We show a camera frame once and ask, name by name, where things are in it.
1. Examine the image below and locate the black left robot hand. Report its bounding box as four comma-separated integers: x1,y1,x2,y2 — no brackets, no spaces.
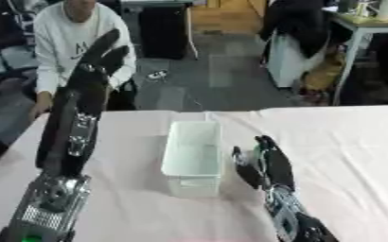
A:
35,27,140,178

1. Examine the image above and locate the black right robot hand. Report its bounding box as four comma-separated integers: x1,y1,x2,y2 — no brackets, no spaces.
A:
230,134,299,192

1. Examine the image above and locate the white plastic box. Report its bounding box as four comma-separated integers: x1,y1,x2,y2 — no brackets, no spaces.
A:
159,119,226,199

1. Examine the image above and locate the person's hand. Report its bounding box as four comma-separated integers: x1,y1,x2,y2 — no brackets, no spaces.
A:
26,91,55,123

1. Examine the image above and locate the white power strip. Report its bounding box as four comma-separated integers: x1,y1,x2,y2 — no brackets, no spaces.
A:
146,69,171,80

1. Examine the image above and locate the office chair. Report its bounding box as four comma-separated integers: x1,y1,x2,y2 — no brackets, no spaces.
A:
0,43,42,97

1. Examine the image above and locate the yellow bag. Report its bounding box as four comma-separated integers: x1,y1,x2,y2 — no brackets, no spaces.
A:
300,46,350,97

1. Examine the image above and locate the white cabinet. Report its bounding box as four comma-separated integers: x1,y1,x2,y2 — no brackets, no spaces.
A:
265,30,317,90

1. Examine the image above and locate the black cabinet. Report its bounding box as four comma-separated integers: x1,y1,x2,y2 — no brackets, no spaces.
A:
137,2,191,61

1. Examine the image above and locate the white table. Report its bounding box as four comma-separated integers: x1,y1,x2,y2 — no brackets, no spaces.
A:
326,6,388,107

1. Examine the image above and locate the white cylinder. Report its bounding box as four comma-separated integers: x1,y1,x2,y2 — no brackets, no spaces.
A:
374,0,388,22

